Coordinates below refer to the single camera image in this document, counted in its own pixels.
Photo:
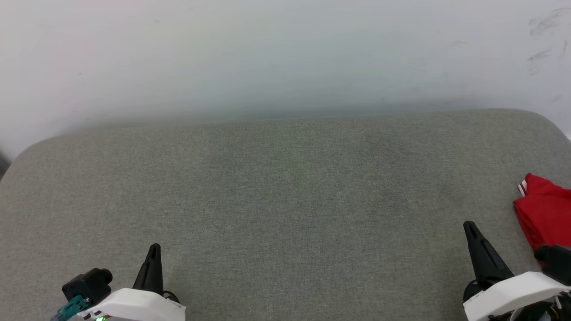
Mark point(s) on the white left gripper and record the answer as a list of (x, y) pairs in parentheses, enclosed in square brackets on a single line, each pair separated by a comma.
[(134, 307)]

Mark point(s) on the grey fabric sofa cushion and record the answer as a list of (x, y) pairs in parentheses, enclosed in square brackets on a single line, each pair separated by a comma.
[(285, 200)]

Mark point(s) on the red basketball jersey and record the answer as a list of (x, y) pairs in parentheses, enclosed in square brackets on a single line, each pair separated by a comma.
[(546, 214)]

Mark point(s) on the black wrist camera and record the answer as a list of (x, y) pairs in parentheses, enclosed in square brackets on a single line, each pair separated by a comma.
[(87, 283), (557, 263)]

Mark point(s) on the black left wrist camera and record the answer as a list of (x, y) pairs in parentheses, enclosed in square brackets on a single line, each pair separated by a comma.
[(87, 283)]

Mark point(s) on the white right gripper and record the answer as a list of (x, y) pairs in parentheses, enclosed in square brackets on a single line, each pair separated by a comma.
[(513, 292)]

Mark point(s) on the teal left camera connector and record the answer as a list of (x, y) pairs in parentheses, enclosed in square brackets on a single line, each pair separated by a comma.
[(71, 308)]

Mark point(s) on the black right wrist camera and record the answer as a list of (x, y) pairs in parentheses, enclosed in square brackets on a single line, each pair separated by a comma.
[(557, 263)]

